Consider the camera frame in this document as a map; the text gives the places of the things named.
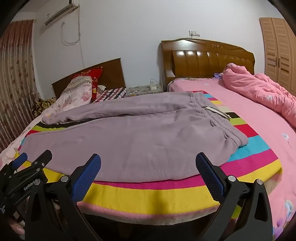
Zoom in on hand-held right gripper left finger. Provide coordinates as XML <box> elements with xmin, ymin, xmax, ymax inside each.
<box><xmin>24</xmin><ymin>153</ymin><xmax>102</xmax><ymax>241</ymax></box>

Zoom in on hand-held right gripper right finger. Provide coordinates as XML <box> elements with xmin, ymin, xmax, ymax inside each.
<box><xmin>195</xmin><ymin>152</ymin><xmax>273</xmax><ymax>241</ymax></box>

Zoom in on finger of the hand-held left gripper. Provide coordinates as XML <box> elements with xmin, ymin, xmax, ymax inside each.
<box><xmin>0</xmin><ymin>152</ymin><xmax>28</xmax><ymax>176</ymax></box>
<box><xmin>29</xmin><ymin>149</ymin><xmax>53</xmax><ymax>172</ymax></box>

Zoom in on purple fleece pants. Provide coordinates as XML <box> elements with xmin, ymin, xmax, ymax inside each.
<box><xmin>21</xmin><ymin>91</ymin><xmax>249</xmax><ymax>182</ymax></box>

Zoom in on yellow brown blanket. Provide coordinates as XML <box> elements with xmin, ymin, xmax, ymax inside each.
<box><xmin>31</xmin><ymin>97</ymin><xmax>57</xmax><ymax>118</ymax></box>

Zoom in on rainbow striped blanket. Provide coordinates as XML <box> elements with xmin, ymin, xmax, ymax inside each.
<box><xmin>14</xmin><ymin>91</ymin><xmax>283</xmax><ymax>219</ymax></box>

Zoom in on bed with pink sheet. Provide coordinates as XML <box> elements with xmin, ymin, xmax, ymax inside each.
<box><xmin>167</xmin><ymin>77</ymin><xmax>296</xmax><ymax>240</ymax></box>

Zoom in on floral striped curtain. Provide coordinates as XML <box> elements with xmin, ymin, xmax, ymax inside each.
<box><xmin>0</xmin><ymin>20</ymin><xmax>43</xmax><ymax>154</ymax></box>

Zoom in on plaid cloth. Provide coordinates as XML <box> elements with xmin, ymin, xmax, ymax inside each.
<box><xmin>92</xmin><ymin>88</ymin><xmax>127</xmax><ymax>104</ymax></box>

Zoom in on floral pink pillow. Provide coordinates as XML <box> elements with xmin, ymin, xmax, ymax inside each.
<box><xmin>61</xmin><ymin>76</ymin><xmax>93</xmax><ymax>96</ymax></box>

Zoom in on red printed pillow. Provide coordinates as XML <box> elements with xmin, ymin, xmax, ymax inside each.
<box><xmin>71</xmin><ymin>67</ymin><xmax>103</xmax><ymax>102</ymax></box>

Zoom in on nightstand with patterned cover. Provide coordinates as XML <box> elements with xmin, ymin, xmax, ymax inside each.
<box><xmin>126</xmin><ymin>85</ymin><xmax>164</xmax><ymax>98</ymax></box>

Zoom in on pink quilt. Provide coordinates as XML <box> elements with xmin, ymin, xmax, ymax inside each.
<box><xmin>221</xmin><ymin>62</ymin><xmax>296</xmax><ymax>129</ymax></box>

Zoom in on dark flat wooden headboard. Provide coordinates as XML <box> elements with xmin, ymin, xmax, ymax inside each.
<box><xmin>51</xmin><ymin>58</ymin><xmax>127</xmax><ymax>100</ymax></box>

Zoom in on glossy wooden headboard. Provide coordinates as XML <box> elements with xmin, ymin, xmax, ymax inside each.
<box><xmin>161</xmin><ymin>38</ymin><xmax>255</xmax><ymax>92</ymax></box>

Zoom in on light wooden wardrobe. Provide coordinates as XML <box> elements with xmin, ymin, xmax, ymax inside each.
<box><xmin>259</xmin><ymin>17</ymin><xmax>296</xmax><ymax>97</ymax></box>

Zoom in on white air conditioner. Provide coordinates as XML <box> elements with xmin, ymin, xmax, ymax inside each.
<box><xmin>44</xmin><ymin>0</ymin><xmax>80</xmax><ymax>26</ymax></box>

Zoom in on air conditioner cable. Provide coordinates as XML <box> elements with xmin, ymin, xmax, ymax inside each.
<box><xmin>60</xmin><ymin>11</ymin><xmax>85</xmax><ymax>68</ymax></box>

